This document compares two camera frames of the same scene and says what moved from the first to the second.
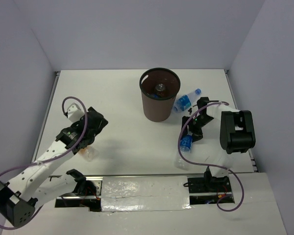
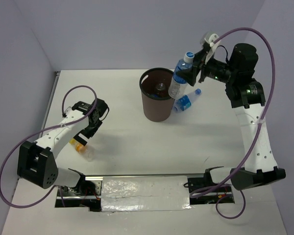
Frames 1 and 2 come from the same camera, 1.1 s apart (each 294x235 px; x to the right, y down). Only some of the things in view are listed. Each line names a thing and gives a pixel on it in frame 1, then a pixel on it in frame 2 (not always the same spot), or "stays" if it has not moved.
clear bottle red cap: (159, 88) stays
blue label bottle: (154, 96) stays
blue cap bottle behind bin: (184, 102) stays
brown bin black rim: (159, 87) stays
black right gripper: (196, 135) → (189, 74)
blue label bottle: (185, 148) → (178, 86)
